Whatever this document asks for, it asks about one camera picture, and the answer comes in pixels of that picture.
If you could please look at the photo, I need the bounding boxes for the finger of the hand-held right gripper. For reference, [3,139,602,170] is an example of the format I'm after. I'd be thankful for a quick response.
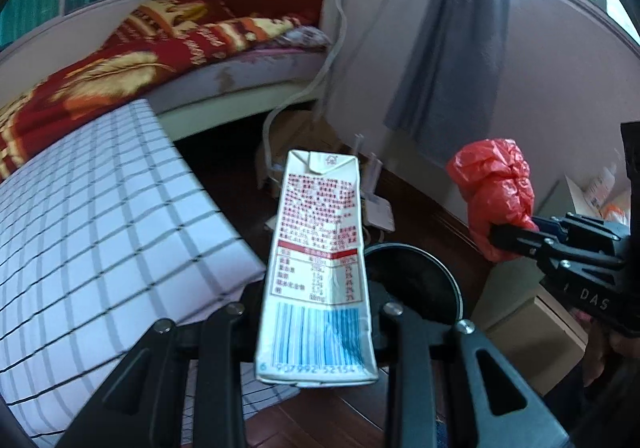
[487,223,627,280]
[531,213,628,241]

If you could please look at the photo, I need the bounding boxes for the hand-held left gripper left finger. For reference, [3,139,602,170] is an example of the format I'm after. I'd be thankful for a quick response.
[57,302,251,448]

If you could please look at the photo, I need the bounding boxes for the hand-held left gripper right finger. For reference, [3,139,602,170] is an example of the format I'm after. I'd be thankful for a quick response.
[375,301,571,448]

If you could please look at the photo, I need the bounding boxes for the red plastic bag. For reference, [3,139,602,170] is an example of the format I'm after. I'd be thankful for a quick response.
[446,138,537,263]

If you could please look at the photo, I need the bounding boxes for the black trash bin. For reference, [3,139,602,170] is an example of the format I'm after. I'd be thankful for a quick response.
[361,242,463,329]

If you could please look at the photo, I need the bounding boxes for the white milk carton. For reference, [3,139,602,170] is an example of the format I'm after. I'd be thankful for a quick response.
[255,149,378,387]

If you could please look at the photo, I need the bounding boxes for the person's right hand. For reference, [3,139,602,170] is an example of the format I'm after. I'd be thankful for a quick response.
[575,308,640,379]

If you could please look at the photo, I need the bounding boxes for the white cardboard box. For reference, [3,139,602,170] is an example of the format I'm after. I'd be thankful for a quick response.
[565,162,636,224]

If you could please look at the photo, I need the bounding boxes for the tan cardboard box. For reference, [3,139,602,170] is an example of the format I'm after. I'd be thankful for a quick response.
[475,285,591,396]

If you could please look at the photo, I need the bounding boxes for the person's dark clothing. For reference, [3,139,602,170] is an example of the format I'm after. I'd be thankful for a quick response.
[545,353,640,448]

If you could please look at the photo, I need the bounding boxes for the white router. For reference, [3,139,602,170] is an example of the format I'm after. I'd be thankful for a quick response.
[350,133,396,234]

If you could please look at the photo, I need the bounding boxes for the table with grid tablecloth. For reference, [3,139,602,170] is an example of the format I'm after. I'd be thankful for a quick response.
[0,98,301,444]

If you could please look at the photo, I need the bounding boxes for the grey curtain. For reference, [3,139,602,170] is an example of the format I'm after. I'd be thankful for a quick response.
[384,0,512,164]

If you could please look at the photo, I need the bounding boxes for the white bed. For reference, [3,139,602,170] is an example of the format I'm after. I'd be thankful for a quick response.
[145,46,331,141]

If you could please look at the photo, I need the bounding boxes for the floral pillow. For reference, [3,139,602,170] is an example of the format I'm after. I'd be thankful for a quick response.
[260,24,331,52]

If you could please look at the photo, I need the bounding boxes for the bed with red blanket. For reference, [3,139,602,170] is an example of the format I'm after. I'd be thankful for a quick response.
[0,0,306,179]

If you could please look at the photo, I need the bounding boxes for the thick white cable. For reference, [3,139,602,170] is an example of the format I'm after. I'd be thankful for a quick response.
[257,0,348,191]

